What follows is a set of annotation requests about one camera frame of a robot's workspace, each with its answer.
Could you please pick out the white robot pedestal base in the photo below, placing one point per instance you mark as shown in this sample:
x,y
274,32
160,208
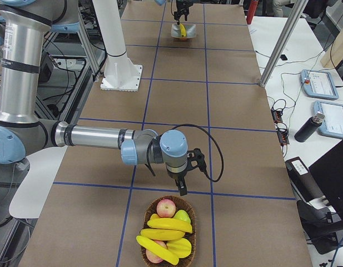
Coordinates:
x,y
119,73

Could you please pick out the black water bottle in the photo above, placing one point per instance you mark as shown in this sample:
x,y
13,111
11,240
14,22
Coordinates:
x,y
309,127

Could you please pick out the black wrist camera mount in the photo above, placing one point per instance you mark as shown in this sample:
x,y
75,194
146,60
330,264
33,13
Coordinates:
x,y
196,159

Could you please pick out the small black puck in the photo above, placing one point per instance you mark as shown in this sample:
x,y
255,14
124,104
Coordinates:
x,y
283,57

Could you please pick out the grey square plate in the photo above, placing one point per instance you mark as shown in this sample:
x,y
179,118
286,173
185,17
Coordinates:
x,y
190,28

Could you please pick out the woven brown wicker basket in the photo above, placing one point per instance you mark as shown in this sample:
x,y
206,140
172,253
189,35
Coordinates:
x,y
181,204

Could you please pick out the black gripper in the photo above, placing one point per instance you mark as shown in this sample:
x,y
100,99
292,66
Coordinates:
x,y
182,6
177,176

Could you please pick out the aluminium frame post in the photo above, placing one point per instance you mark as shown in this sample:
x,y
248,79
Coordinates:
x,y
286,33

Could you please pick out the red pink apple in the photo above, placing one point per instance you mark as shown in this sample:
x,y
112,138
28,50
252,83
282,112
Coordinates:
x,y
166,208

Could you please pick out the yellow banana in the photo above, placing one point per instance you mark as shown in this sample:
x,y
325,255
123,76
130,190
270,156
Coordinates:
x,y
170,224
183,32
162,234
157,249

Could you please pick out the teach pendant tablet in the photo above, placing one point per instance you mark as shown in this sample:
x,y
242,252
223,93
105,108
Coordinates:
x,y
319,84
332,125

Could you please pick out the green pear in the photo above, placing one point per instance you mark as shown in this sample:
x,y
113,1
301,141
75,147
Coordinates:
x,y
182,215

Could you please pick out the black computer monitor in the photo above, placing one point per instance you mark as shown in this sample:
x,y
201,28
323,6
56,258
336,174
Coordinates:
x,y
327,172

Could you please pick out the red cylinder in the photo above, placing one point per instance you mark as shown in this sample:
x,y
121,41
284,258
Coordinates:
x,y
251,11

